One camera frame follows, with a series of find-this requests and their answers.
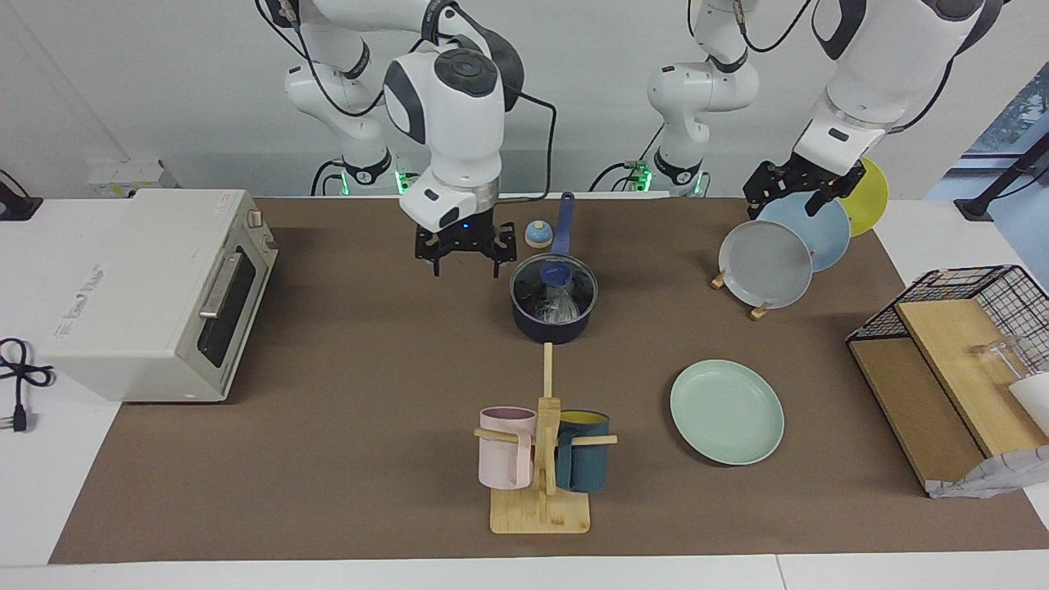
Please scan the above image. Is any glass lid with blue knob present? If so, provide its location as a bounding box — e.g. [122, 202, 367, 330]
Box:
[510, 253, 599, 325]

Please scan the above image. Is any dark blue saucepan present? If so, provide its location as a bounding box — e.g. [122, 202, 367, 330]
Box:
[510, 192, 599, 345]

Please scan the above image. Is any grey plate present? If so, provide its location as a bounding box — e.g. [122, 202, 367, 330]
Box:
[719, 220, 814, 310]

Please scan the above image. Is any grey patterned cloth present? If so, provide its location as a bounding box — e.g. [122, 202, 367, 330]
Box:
[926, 447, 1049, 499]

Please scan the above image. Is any white cup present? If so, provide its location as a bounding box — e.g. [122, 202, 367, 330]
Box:
[1008, 373, 1049, 435]

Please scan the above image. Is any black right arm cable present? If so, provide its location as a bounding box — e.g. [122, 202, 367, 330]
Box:
[498, 92, 559, 202]

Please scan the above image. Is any black wire basket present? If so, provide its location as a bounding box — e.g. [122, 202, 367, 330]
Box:
[846, 265, 1049, 378]

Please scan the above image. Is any white toaster oven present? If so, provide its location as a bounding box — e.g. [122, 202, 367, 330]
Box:
[41, 189, 279, 403]

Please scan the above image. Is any white power strip box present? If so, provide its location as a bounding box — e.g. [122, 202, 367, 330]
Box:
[89, 160, 177, 198]

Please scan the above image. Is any mint green plate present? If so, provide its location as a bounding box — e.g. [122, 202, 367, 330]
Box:
[670, 359, 785, 466]

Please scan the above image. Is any brown wooden board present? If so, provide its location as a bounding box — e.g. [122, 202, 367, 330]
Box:
[848, 338, 988, 492]

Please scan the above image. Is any black base cable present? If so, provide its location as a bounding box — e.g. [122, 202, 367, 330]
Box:
[310, 158, 347, 197]
[588, 123, 666, 194]

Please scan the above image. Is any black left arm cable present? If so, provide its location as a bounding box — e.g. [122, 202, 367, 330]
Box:
[881, 57, 953, 142]

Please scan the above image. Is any black power cable with plug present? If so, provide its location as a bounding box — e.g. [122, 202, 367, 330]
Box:
[0, 338, 54, 433]

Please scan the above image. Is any black right base cable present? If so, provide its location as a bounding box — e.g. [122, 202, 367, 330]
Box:
[310, 158, 347, 197]

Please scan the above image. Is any white vermicelli bundle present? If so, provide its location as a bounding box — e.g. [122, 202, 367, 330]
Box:
[537, 283, 584, 323]

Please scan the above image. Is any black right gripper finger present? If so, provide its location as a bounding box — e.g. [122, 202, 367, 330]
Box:
[490, 232, 518, 279]
[416, 232, 444, 277]

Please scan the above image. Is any yellow plate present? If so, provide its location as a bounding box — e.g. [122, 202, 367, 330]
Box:
[847, 157, 889, 238]

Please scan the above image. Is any pink mug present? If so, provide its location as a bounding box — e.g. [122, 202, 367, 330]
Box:
[479, 406, 538, 491]

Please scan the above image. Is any light blue plate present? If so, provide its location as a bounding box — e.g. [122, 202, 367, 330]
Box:
[758, 193, 851, 273]

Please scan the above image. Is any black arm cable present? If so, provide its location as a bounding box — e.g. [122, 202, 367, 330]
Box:
[881, 57, 953, 142]
[498, 92, 559, 202]

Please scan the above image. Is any wooden plate rack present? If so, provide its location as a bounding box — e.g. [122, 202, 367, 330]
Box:
[711, 246, 820, 321]

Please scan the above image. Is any dark teal mug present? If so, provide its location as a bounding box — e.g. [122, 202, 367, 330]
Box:
[555, 410, 611, 493]

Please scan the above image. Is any black left base cable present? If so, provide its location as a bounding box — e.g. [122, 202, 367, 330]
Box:
[588, 123, 666, 194]

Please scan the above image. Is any black desk clamp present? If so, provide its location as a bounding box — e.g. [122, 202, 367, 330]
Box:
[0, 170, 43, 220]

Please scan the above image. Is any brown table mat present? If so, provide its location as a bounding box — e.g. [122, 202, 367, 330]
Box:
[49, 197, 1049, 565]

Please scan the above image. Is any wooden mug tree stand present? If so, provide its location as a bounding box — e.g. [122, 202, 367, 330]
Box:
[474, 343, 618, 535]

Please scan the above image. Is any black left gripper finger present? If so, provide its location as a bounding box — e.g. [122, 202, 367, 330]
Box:
[806, 162, 867, 218]
[743, 161, 779, 220]

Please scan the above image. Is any clear glass cup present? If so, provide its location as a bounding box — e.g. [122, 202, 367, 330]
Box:
[971, 338, 1029, 382]

